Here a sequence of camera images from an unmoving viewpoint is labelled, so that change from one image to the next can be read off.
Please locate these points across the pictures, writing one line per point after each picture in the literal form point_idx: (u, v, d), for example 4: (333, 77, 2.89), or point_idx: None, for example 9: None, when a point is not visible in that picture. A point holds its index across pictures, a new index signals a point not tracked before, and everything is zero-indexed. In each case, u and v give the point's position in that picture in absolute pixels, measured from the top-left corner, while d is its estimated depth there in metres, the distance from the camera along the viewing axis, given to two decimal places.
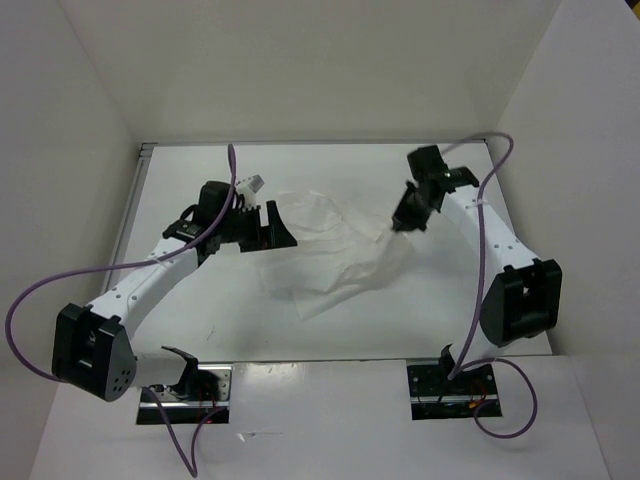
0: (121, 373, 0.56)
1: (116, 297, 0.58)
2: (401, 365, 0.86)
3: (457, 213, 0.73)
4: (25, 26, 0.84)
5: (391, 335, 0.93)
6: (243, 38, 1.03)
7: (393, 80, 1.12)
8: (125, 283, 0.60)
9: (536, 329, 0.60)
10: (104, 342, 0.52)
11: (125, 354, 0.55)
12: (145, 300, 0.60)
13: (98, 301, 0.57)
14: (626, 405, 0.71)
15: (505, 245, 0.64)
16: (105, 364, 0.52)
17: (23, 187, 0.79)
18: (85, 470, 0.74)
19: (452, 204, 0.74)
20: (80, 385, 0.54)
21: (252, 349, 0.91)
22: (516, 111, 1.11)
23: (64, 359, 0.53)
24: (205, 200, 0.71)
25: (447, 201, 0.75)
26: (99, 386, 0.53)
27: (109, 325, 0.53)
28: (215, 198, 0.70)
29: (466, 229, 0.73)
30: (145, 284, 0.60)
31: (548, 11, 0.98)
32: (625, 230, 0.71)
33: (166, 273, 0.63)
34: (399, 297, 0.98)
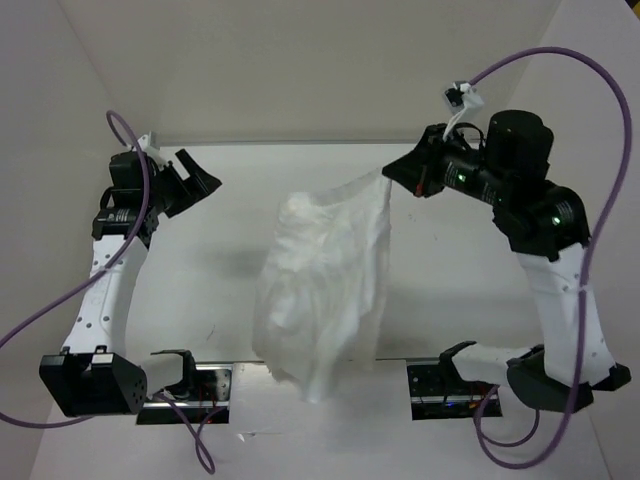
0: (134, 384, 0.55)
1: (87, 327, 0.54)
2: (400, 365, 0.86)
3: (545, 278, 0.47)
4: (21, 29, 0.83)
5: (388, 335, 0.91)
6: (239, 38, 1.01)
7: (393, 79, 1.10)
8: (88, 308, 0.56)
9: None
10: (106, 378, 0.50)
11: (130, 370, 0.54)
12: (117, 310, 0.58)
13: (72, 339, 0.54)
14: (627, 409, 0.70)
15: (593, 344, 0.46)
16: (117, 393, 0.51)
17: (21, 191, 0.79)
18: (87, 471, 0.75)
19: (544, 267, 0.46)
20: (100, 412, 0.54)
21: (251, 350, 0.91)
22: (517, 109, 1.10)
23: (70, 400, 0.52)
24: (119, 177, 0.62)
25: (535, 259, 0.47)
26: (119, 409, 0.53)
27: (101, 361, 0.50)
28: (131, 170, 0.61)
29: (541, 305, 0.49)
30: (110, 300, 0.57)
31: (549, 8, 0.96)
32: (626, 232, 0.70)
33: (123, 275, 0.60)
34: (401, 297, 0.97)
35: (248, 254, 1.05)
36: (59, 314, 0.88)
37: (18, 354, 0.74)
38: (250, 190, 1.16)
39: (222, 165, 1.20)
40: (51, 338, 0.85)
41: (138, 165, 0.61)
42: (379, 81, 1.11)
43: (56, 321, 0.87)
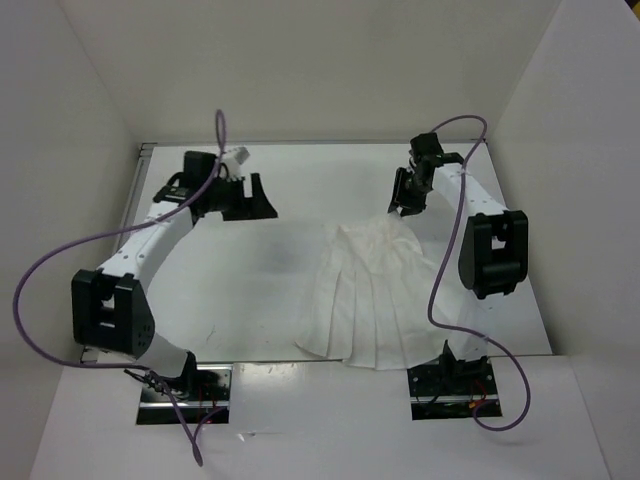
0: (142, 329, 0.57)
1: (124, 259, 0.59)
2: (400, 365, 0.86)
3: (443, 183, 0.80)
4: (25, 27, 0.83)
5: (389, 335, 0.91)
6: (241, 38, 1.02)
7: (393, 81, 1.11)
8: (130, 245, 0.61)
9: (507, 275, 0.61)
10: (122, 302, 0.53)
11: (143, 309, 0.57)
12: (151, 258, 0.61)
13: (108, 264, 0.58)
14: (626, 406, 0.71)
15: (480, 200, 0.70)
16: (127, 320, 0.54)
17: (23, 188, 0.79)
18: (85, 471, 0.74)
19: (436, 175, 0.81)
20: (106, 348, 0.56)
21: (251, 350, 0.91)
22: (515, 112, 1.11)
23: (86, 323, 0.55)
24: (189, 164, 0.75)
25: (436, 176, 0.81)
26: (122, 342, 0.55)
27: (122, 284, 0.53)
28: (200, 162, 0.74)
29: (451, 197, 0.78)
30: (148, 244, 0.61)
31: (547, 12, 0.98)
32: (624, 231, 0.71)
33: (166, 233, 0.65)
34: (402, 297, 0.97)
35: (248, 255, 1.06)
36: (60, 312, 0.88)
37: (19, 351, 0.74)
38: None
39: None
40: (51, 336, 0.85)
41: (208, 160, 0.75)
42: (380, 83, 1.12)
43: (55, 319, 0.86)
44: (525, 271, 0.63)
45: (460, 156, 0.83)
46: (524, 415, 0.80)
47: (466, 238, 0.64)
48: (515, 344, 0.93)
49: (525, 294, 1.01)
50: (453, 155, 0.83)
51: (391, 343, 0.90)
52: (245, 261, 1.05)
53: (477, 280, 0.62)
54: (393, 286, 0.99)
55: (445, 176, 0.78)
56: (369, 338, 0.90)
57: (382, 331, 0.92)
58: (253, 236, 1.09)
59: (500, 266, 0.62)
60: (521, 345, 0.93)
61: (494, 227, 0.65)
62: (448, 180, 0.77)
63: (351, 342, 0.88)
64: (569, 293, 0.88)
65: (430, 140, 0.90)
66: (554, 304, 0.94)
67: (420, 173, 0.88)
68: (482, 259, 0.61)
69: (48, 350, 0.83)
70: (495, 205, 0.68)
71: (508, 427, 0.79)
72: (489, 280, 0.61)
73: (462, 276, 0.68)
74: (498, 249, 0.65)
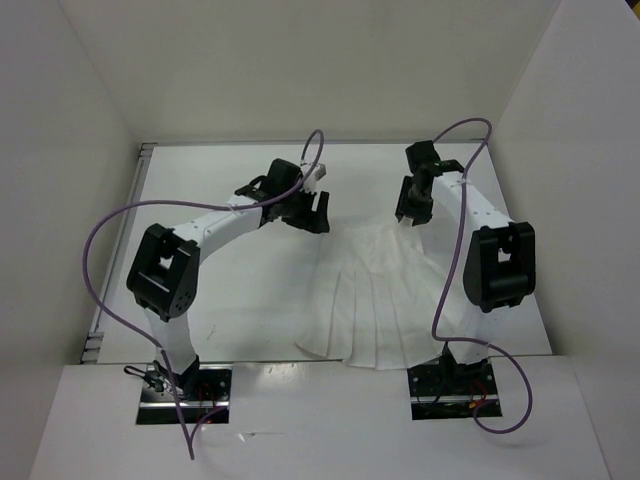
0: (184, 293, 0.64)
1: (194, 228, 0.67)
2: (400, 365, 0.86)
3: (444, 193, 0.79)
4: (25, 27, 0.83)
5: (389, 335, 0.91)
6: (242, 38, 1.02)
7: (393, 81, 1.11)
8: (202, 219, 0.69)
9: (514, 289, 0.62)
10: (181, 258, 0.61)
11: (193, 276, 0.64)
12: (216, 236, 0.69)
13: (180, 227, 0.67)
14: (626, 406, 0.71)
15: (483, 211, 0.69)
16: (178, 275, 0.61)
17: (22, 188, 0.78)
18: (85, 471, 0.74)
19: (436, 182, 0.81)
20: (149, 299, 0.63)
21: (252, 350, 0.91)
22: (515, 112, 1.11)
23: (141, 270, 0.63)
24: (274, 172, 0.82)
25: (436, 183, 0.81)
26: (164, 293, 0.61)
27: (186, 245, 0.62)
28: (284, 172, 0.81)
29: (451, 207, 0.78)
30: (219, 222, 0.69)
31: (547, 13, 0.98)
32: (624, 230, 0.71)
33: (236, 221, 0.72)
34: (403, 297, 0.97)
35: (249, 255, 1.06)
36: (60, 312, 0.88)
37: (18, 350, 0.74)
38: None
39: (222, 166, 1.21)
40: (51, 336, 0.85)
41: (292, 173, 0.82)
42: (380, 83, 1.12)
43: (55, 319, 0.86)
44: (532, 283, 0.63)
45: (458, 163, 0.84)
46: (526, 419, 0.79)
47: (472, 252, 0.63)
48: (515, 344, 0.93)
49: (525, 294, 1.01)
50: (451, 164, 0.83)
51: (392, 342, 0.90)
52: (245, 260, 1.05)
53: (485, 296, 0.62)
54: (393, 286, 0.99)
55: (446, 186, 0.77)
56: (370, 338, 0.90)
57: (383, 330, 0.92)
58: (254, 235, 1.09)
59: (506, 280, 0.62)
60: (521, 345, 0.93)
61: (500, 239, 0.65)
62: (449, 190, 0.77)
63: (352, 342, 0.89)
64: (570, 293, 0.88)
65: (429, 149, 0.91)
66: (554, 304, 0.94)
67: (419, 183, 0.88)
68: (490, 275, 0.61)
69: (48, 350, 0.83)
70: (499, 216, 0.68)
71: (510, 430, 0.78)
72: (496, 294, 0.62)
73: (467, 289, 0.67)
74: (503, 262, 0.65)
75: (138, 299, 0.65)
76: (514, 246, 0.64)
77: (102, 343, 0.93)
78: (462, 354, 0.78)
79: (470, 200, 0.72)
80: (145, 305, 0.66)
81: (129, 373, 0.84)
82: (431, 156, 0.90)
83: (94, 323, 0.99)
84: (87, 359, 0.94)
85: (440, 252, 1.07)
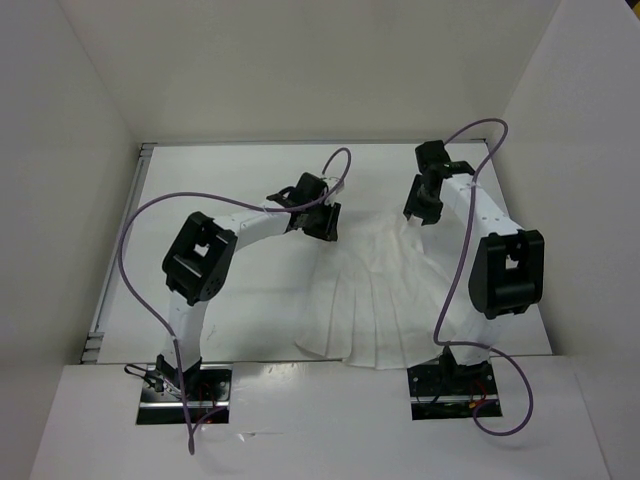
0: (214, 280, 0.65)
1: (231, 220, 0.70)
2: (401, 365, 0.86)
3: (453, 195, 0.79)
4: (24, 28, 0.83)
5: (389, 335, 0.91)
6: (242, 38, 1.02)
7: (394, 80, 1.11)
8: (240, 214, 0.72)
9: (519, 298, 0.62)
10: (220, 245, 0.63)
11: (225, 265, 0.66)
12: (247, 232, 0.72)
13: (219, 218, 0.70)
14: (627, 406, 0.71)
15: (492, 217, 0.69)
16: (213, 260, 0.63)
17: (22, 189, 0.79)
18: (85, 471, 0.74)
19: (444, 183, 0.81)
20: (180, 281, 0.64)
21: (252, 353, 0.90)
22: (516, 112, 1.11)
23: (179, 252, 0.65)
24: (304, 183, 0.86)
25: (445, 187, 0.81)
26: (199, 275, 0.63)
27: (225, 233, 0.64)
28: (313, 186, 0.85)
29: (460, 209, 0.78)
30: (253, 219, 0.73)
31: (547, 12, 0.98)
32: (625, 231, 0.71)
33: (266, 222, 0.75)
34: (403, 297, 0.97)
35: (248, 255, 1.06)
36: (60, 312, 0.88)
37: (18, 351, 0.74)
38: (250, 190, 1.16)
39: (222, 166, 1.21)
40: (51, 336, 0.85)
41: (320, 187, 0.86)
42: (380, 83, 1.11)
43: (55, 320, 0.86)
44: (539, 292, 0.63)
45: (467, 165, 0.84)
46: (527, 420, 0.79)
47: (478, 258, 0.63)
48: (515, 343, 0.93)
49: None
50: (460, 165, 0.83)
51: (392, 342, 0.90)
52: (245, 260, 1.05)
53: (489, 304, 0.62)
54: (393, 285, 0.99)
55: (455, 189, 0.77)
56: (370, 337, 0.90)
57: (383, 330, 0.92)
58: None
59: (512, 288, 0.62)
60: (521, 345, 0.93)
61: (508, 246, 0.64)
62: (458, 192, 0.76)
63: (351, 342, 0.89)
64: (570, 292, 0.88)
65: (437, 149, 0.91)
66: (554, 304, 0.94)
67: (427, 183, 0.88)
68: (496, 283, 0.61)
69: (48, 350, 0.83)
70: (508, 223, 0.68)
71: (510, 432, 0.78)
72: (501, 302, 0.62)
73: (472, 295, 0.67)
74: (510, 269, 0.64)
75: (169, 281, 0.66)
76: (522, 253, 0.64)
77: (102, 343, 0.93)
78: (463, 355, 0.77)
79: (479, 205, 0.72)
80: (173, 288, 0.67)
81: (129, 373, 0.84)
82: (439, 156, 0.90)
83: (94, 323, 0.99)
84: (87, 359, 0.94)
85: (440, 252, 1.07)
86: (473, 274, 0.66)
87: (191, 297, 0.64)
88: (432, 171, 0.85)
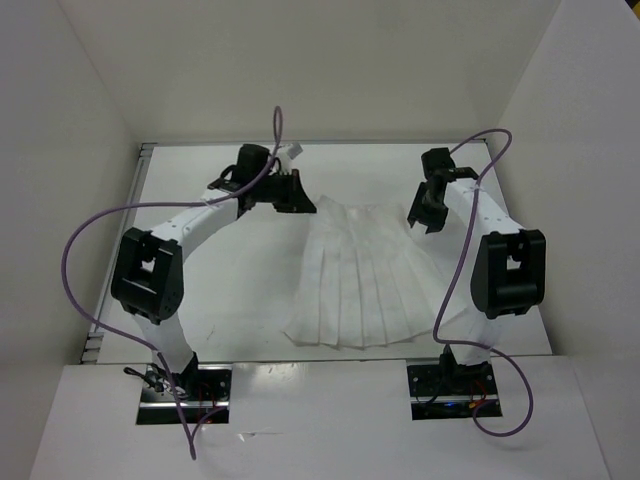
0: (171, 294, 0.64)
1: (172, 226, 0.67)
2: (382, 340, 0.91)
3: (456, 198, 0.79)
4: (25, 28, 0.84)
5: (368, 313, 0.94)
6: (241, 38, 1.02)
7: (394, 80, 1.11)
8: (179, 216, 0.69)
9: (520, 298, 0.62)
10: (164, 259, 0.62)
11: (178, 276, 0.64)
12: (195, 233, 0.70)
13: (158, 228, 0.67)
14: (627, 406, 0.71)
15: (494, 218, 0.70)
16: (163, 275, 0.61)
17: (23, 190, 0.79)
18: (84, 471, 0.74)
19: (447, 187, 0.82)
20: (135, 304, 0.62)
21: (252, 352, 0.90)
22: (516, 112, 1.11)
23: (125, 275, 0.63)
24: (243, 159, 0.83)
25: (449, 189, 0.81)
26: (153, 294, 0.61)
27: (168, 244, 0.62)
28: (253, 156, 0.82)
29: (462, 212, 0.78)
30: (197, 220, 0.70)
31: (547, 14, 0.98)
32: (626, 230, 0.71)
33: (213, 215, 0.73)
34: (385, 277, 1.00)
35: (226, 235, 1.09)
36: (60, 311, 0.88)
37: (17, 350, 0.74)
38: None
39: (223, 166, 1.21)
40: (51, 336, 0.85)
41: (261, 155, 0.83)
42: (380, 83, 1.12)
43: (55, 320, 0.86)
44: (541, 294, 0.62)
45: (472, 170, 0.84)
46: (527, 421, 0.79)
47: (480, 256, 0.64)
48: (515, 343, 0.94)
49: None
50: (465, 171, 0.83)
51: (375, 322, 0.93)
52: (223, 240, 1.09)
53: (491, 303, 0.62)
54: (374, 267, 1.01)
55: (458, 191, 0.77)
56: (355, 317, 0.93)
57: (364, 310, 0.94)
58: (246, 233, 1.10)
59: (514, 288, 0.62)
60: (521, 345, 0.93)
61: (510, 246, 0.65)
62: (461, 195, 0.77)
63: (337, 328, 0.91)
64: (570, 292, 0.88)
65: (444, 157, 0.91)
66: (554, 304, 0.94)
67: (432, 188, 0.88)
68: (498, 282, 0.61)
69: (48, 350, 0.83)
70: (510, 223, 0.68)
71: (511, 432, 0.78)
72: (503, 302, 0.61)
73: (473, 296, 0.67)
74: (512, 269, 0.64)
75: (124, 305, 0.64)
76: (523, 253, 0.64)
77: (102, 343, 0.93)
78: (465, 356, 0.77)
79: (481, 206, 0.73)
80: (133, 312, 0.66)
81: (129, 373, 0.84)
82: (445, 164, 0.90)
83: (94, 323, 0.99)
84: (87, 359, 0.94)
85: (440, 252, 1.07)
86: (474, 274, 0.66)
87: (154, 317, 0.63)
88: (437, 177, 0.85)
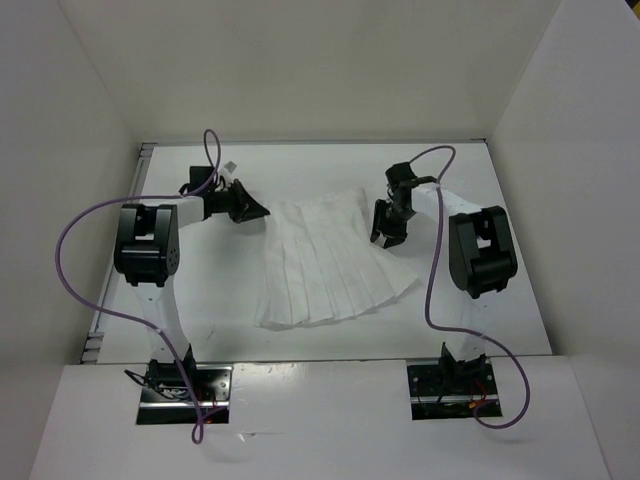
0: (172, 252, 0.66)
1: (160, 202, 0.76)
2: (350, 314, 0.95)
3: (422, 200, 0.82)
4: (25, 29, 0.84)
5: (338, 291, 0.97)
6: (241, 37, 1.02)
7: (393, 81, 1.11)
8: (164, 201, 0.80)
9: (497, 271, 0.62)
10: (165, 215, 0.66)
11: (175, 235, 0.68)
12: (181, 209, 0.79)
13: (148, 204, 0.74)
14: (627, 407, 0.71)
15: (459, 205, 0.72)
16: (166, 230, 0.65)
17: (23, 190, 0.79)
18: (85, 470, 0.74)
19: (413, 194, 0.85)
20: (141, 264, 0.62)
21: (251, 348, 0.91)
22: (516, 112, 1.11)
23: (127, 242, 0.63)
24: (195, 175, 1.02)
25: (414, 193, 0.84)
26: (159, 250, 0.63)
27: (163, 205, 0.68)
28: (203, 170, 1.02)
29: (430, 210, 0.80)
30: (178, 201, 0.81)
31: (547, 14, 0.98)
32: (626, 230, 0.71)
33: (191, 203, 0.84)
34: (356, 259, 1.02)
35: (200, 225, 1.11)
36: (60, 311, 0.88)
37: (18, 350, 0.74)
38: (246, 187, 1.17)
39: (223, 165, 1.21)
40: (51, 336, 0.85)
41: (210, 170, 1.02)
42: (379, 83, 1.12)
43: (55, 319, 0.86)
44: (516, 265, 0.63)
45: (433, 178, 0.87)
46: (524, 412, 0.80)
47: (452, 240, 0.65)
48: (515, 343, 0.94)
49: (525, 293, 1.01)
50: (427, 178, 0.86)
51: (343, 302, 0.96)
52: (200, 230, 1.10)
53: (471, 280, 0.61)
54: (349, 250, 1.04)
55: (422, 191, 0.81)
56: (323, 294, 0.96)
57: (335, 290, 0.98)
58: (240, 232, 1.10)
59: (489, 263, 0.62)
60: (520, 344, 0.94)
61: (477, 225, 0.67)
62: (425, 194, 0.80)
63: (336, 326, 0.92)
64: (570, 292, 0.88)
65: (406, 170, 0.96)
66: (554, 304, 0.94)
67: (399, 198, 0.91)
68: (471, 256, 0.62)
69: (48, 351, 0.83)
70: (473, 207, 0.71)
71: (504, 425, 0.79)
72: (482, 278, 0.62)
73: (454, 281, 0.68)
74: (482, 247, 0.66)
75: (129, 276, 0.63)
76: (490, 231, 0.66)
77: (102, 343, 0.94)
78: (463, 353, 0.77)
79: (447, 198, 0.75)
80: (136, 283, 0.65)
81: (130, 375, 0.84)
82: (408, 176, 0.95)
83: (94, 323, 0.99)
84: (87, 359, 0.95)
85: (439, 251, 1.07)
86: (451, 260, 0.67)
87: (160, 277, 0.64)
88: (403, 187, 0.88)
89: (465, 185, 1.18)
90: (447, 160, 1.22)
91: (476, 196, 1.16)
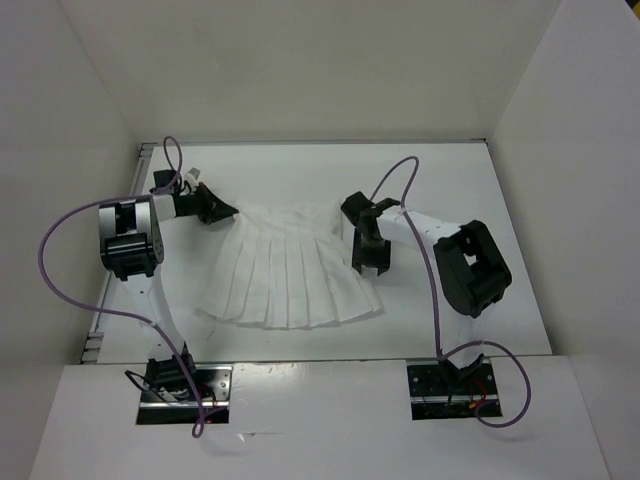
0: (157, 241, 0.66)
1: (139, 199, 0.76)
2: (311, 323, 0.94)
3: (390, 227, 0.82)
4: (25, 29, 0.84)
5: (280, 297, 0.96)
6: (240, 36, 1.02)
7: (392, 81, 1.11)
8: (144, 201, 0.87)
9: (494, 287, 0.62)
10: (144, 207, 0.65)
11: (158, 226, 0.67)
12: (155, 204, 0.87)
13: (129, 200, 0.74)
14: (627, 407, 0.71)
15: (434, 226, 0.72)
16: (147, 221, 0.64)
17: (22, 190, 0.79)
18: (85, 470, 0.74)
19: (379, 222, 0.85)
20: (129, 256, 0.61)
21: (251, 348, 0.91)
22: (516, 111, 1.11)
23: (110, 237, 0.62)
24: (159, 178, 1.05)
25: (380, 222, 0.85)
26: (143, 239, 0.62)
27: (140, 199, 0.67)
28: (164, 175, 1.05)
29: (403, 235, 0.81)
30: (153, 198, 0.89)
31: (546, 14, 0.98)
32: (626, 230, 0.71)
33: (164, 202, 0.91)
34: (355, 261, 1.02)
35: (192, 224, 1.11)
36: (60, 311, 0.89)
37: (17, 350, 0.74)
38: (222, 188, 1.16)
39: (223, 165, 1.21)
40: (51, 335, 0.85)
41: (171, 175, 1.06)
42: (379, 83, 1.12)
43: (55, 319, 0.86)
44: (508, 275, 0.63)
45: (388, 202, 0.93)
46: (524, 412, 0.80)
47: (444, 267, 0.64)
48: (515, 343, 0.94)
49: (525, 292, 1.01)
50: (386, 203, 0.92)
51: (280, 309, 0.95)
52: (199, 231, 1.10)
53: (473, 303, 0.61)
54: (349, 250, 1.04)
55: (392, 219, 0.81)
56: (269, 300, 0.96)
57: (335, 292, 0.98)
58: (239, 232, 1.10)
59: (486, 283, 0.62)
60: (520, 344, 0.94)
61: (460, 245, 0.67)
62: (394, 221, 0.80)
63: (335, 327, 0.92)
64: (570, 291, 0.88)
65: (362, 199, 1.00)
66: (554, 303, 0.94)
67: (363, 231, 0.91)
68: (466, 278, 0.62)
69: (49, 350, 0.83)
70: (449, 226, 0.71)
71: (505, 424, 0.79)
72: (483, 298, 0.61)
73: (456, 309, 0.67)
74: (472, 265, 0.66)
75: (118, 271, 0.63)
76: (474, 247, 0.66)
77: (102, 343, 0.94)
78: (465, 357, 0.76)
79: (417, 222, 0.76)
80: (126, 276, 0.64)
81: (130, 377, 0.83)
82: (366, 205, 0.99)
83: (94, 323, 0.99)
84: (87, 359, 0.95)
85: None
86: (445, 284, 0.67)
87: (150, 265, 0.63)
88: (365, 218, 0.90)
89: (465, 185, 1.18)
90: (446, 160, 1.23)
91: (477, 196, 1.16)
